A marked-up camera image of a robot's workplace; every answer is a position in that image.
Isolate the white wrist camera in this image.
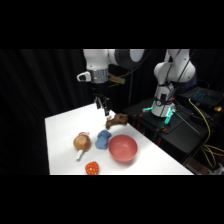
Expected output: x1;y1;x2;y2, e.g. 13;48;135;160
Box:
76;71;92;83

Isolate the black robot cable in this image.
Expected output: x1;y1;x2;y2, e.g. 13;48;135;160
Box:
166;49;196;98

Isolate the red dotted ball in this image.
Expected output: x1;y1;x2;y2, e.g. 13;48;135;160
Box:
84;161;101;176

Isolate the black laptop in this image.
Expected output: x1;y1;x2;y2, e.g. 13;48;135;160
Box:
179;85;224;110

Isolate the blue plush toy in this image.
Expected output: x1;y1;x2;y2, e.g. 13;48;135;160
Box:
94;129;113;150

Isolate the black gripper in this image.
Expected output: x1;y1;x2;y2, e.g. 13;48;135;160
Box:
91;80;111;117

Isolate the yellow cable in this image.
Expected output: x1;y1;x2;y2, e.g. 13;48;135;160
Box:
187;98;224;170

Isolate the brown toy drumstick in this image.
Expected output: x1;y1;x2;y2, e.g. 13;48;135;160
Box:
72;132;92;162

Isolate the black robot stand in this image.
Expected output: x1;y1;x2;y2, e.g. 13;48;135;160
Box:
123;97;224;165

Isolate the pink bowl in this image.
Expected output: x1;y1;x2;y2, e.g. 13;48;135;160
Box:
108;133;139;164

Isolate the brown plush toy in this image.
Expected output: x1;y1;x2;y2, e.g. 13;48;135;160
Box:
105;112;131;131

